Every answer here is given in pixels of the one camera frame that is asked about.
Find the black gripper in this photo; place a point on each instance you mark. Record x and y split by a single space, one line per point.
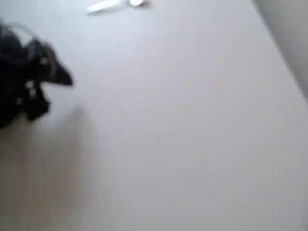
36 83

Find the silver metal spoon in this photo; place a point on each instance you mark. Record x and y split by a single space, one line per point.
98 7

